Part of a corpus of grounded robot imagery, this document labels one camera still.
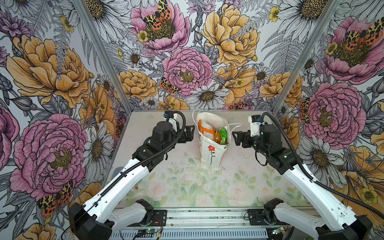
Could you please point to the green circuit board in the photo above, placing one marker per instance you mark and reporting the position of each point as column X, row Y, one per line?
column 277, row 231
column 147, row 232

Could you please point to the aluminium frame rail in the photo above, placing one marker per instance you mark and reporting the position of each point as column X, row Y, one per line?
column 188, row 218

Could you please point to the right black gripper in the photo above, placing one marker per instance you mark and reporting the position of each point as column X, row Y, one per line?
column 246, row 135

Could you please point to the small orange snack packet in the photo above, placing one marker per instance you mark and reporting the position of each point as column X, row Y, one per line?
column 217, row 137

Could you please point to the green circuit board right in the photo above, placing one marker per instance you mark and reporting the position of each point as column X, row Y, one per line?
column 277, row 231

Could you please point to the green rainbow candy bag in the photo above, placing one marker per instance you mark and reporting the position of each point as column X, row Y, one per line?
column 224, row 136

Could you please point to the green circuit board left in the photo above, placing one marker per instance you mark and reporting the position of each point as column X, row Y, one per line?
column 147, row 232

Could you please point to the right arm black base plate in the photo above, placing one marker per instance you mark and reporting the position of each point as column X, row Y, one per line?
column 258, row 217

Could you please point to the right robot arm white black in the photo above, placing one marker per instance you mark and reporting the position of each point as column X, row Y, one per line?
column 335, row 222

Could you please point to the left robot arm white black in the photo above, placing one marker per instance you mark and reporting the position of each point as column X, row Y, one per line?
column 97, row 218

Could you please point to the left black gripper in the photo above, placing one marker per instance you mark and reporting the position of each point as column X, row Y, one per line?
column 189, row 134

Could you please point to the orange white snack bag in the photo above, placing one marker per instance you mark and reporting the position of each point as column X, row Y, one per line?
column 206, row 129

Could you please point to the white paper gift bag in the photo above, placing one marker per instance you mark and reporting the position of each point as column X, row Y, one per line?
column 211, row 152

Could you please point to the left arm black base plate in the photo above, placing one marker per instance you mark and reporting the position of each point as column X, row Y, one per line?
column 158, row 219

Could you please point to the white ventilated cable duct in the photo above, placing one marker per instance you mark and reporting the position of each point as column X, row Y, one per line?
column 193, row 234

